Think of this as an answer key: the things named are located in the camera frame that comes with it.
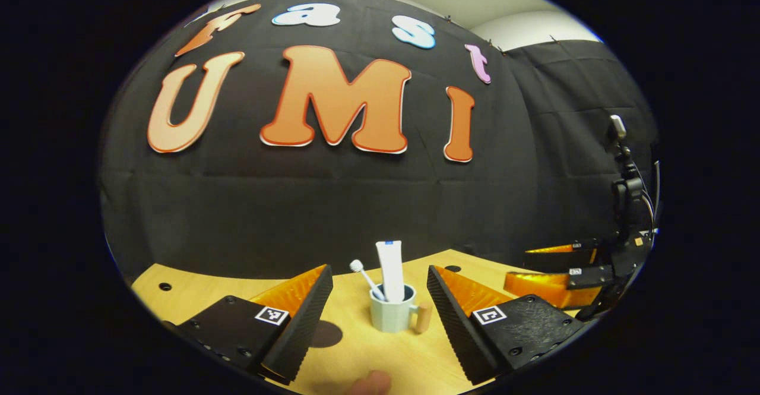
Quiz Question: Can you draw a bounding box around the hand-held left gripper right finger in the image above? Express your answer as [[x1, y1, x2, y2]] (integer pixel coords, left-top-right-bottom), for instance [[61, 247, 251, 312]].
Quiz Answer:
[[426, 266, 587, 385]]

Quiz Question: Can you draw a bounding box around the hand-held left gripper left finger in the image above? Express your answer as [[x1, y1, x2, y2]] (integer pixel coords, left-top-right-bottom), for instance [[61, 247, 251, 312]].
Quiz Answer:
[[175, 264, 334, 384]]

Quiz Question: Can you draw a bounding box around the dark brown round coaster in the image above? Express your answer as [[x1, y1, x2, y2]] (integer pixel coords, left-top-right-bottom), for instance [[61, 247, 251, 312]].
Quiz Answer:
[[309, 321, 344, 348]]

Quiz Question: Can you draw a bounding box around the pale blue cup wooden handle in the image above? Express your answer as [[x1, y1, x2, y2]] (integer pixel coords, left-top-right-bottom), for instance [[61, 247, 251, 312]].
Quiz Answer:
[[369, 284, 433, 334]]

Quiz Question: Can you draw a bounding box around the white toothbrush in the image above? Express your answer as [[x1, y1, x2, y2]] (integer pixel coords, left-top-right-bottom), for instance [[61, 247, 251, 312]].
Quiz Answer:
[[349, 259, 387, 302]]

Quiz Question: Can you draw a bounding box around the white toothpaste tube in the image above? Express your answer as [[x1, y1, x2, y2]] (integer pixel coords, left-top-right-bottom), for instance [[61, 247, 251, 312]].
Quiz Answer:
[[375, 240, 406, 304]]

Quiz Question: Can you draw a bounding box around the black backdrop cloth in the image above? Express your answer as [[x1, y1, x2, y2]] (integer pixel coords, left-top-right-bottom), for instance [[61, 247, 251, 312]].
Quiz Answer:
[[98, 0, 660, 283]]

